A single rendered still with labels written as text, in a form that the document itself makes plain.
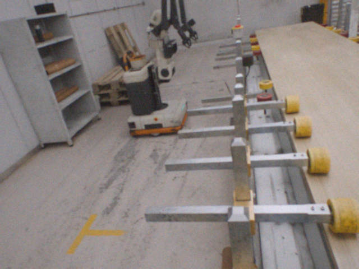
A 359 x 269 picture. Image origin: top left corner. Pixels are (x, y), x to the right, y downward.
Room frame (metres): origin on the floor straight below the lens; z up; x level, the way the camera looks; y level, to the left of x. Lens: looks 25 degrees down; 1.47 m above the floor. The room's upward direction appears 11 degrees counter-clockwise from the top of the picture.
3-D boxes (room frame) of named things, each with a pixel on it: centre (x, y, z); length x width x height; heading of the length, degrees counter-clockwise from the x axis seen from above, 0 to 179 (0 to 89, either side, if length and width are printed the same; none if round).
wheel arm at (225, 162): (0.83, -0.18, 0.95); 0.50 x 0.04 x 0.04; 75
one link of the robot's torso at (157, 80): (3.53, 0.01, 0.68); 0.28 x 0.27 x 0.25; 165
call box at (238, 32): (2.08, -0.54, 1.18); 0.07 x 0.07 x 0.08; 75
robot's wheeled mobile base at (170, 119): (3.52, 0.19, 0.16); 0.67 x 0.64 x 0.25; 75
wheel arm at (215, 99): (1.80, -0.41, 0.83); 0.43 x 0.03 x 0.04; 75
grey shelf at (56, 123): (3.91, 1.45, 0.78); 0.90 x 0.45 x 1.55; 165
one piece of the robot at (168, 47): (3.44, -0.09, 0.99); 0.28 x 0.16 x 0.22; 165
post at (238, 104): (0.86, -0.21, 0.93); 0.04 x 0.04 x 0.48; 75
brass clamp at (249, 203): (0.60, -0.13, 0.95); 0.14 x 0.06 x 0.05; 165
